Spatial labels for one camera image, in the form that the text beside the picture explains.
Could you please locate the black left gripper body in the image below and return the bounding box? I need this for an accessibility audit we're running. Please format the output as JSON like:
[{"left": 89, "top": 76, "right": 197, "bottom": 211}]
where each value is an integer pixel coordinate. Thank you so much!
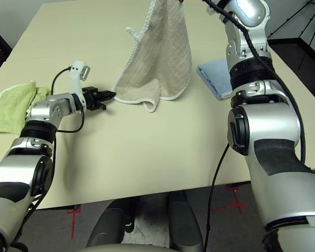
[{"left": 81, "top": 86, "right": 107, "bottom": 112}]

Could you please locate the beige towel white trim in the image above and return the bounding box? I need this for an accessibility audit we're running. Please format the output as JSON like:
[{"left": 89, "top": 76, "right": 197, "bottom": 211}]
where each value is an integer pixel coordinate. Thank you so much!
[{"left": 113, "top": 0, "right": 193, "bottom": 114}]

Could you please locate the folded light blue towel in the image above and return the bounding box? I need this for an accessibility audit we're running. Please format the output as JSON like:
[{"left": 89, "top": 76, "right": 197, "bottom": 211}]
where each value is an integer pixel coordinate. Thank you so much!
[{"left": 196, "top": 58, "right": 233, "bottom": 100}]

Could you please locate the light green towel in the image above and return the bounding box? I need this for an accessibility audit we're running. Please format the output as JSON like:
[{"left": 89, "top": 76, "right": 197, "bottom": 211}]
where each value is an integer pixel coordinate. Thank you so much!
[{"left": 0, "top": 81, "right": 52, "bottom": 134}]

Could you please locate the black tripod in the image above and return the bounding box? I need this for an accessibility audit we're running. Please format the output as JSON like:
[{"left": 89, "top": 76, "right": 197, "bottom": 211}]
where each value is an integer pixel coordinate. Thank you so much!
[{"left": 269, "top": 0, "right": 315, "bottom": 50}]

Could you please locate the black framed side table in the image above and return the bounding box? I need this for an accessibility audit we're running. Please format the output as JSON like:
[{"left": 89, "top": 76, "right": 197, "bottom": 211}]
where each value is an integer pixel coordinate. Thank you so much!
[{"left": 0, "top": 22, "right": 13, "bottom": 53}]

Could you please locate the grey robot left leg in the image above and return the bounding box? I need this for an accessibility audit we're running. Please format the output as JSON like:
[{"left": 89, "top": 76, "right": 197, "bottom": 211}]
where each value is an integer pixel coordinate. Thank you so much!
[{"left": 85, "top": 199, "right": 137, "bottom": 249}]

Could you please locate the grey robot leg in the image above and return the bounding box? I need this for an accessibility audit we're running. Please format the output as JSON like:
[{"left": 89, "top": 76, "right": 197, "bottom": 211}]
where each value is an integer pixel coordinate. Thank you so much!
[
  {"left": 166, "top": 191, "right": 205, "bottom": 252},
  {"left": 85, "top": 199, "right": 137, "bottom": 249}
]

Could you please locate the grey robot right leg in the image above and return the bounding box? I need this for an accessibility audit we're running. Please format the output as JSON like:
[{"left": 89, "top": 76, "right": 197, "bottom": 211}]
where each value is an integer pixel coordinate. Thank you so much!
[{"left": 166, "top": 191, "right": 205, "bottom": 252}]

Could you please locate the beige robot torso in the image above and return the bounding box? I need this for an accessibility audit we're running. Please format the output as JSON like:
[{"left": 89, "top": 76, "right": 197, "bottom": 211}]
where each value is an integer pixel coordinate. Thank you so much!
[{"left": 78, "top": 243, "right": 171, "bottom": 252}]

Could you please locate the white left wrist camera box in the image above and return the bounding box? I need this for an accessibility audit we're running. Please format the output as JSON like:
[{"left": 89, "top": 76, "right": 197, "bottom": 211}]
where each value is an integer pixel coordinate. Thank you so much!
[{"left": 69, "top": 59, "right": 91, "bottom": 112}]

